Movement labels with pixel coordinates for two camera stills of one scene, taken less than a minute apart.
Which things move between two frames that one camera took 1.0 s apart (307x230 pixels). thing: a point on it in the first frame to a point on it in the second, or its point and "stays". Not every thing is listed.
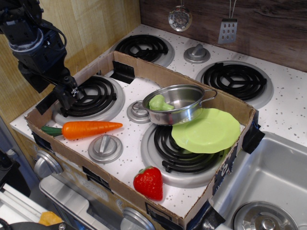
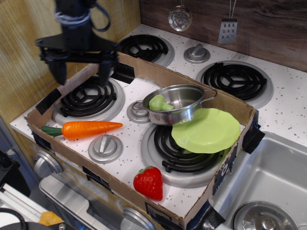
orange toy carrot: [72, 130] stays
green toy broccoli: [158, 102] stays
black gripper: [41, 61] to [76, 43]
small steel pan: [187, 100] stays
